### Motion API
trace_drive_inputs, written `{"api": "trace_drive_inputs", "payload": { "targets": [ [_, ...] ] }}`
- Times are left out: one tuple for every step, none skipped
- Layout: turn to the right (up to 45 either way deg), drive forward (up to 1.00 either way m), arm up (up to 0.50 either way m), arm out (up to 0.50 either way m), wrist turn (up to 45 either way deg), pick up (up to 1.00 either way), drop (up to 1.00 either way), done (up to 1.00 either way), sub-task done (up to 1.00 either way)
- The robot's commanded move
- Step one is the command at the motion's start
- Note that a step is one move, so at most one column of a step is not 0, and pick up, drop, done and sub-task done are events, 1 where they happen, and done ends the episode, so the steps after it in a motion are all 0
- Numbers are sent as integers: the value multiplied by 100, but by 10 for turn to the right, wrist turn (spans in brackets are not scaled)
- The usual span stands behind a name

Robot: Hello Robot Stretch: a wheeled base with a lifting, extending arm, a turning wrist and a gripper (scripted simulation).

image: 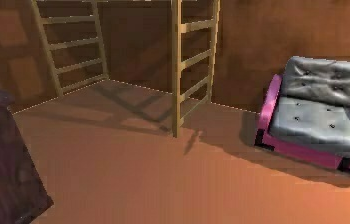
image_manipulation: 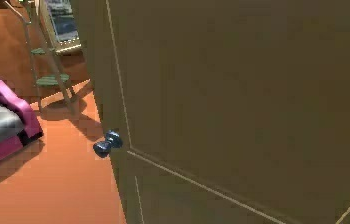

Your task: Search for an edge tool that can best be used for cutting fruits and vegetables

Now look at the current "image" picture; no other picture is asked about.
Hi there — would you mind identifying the tan wooden loft bed frame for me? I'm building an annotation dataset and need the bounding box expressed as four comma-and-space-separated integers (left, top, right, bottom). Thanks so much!
29, 0, 222, 139

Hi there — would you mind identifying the dark purple cabinet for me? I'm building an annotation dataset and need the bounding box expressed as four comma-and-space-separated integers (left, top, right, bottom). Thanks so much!
0, 85, 55, 224

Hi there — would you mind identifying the pink armchair with grey cushions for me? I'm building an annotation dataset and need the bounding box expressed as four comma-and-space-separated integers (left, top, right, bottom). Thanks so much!
254, 55, 350, 178

